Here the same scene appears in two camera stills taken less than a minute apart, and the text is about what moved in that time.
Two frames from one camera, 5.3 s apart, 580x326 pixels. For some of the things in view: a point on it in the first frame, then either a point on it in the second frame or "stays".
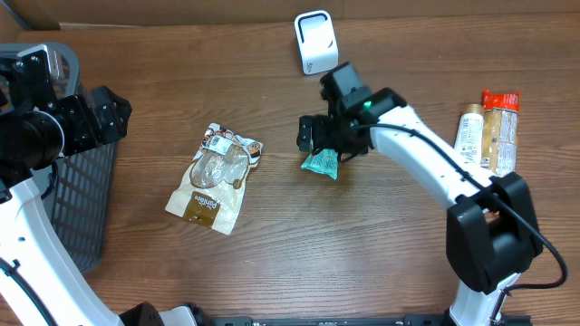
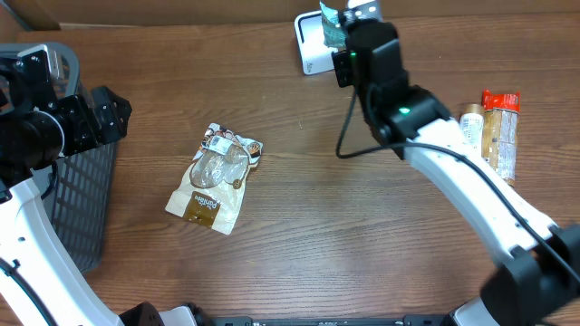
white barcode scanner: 318,45 stays
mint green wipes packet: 324,162 to 334,29
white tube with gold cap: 469,139 stays
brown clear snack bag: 211,189 stays
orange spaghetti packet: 500,126 stays
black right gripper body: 333,134 to 349,77
